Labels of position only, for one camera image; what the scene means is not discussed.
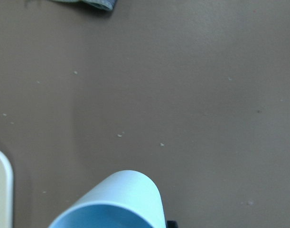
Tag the blue cup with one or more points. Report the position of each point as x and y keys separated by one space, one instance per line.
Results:
x=125 y=199

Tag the beige rabbit tray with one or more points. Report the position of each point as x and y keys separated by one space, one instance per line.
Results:
x=6 y=192

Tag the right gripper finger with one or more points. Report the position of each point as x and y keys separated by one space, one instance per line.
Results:
x=171 y=224

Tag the grey folded cloth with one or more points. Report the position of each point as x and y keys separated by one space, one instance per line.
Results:
x=106 y=5

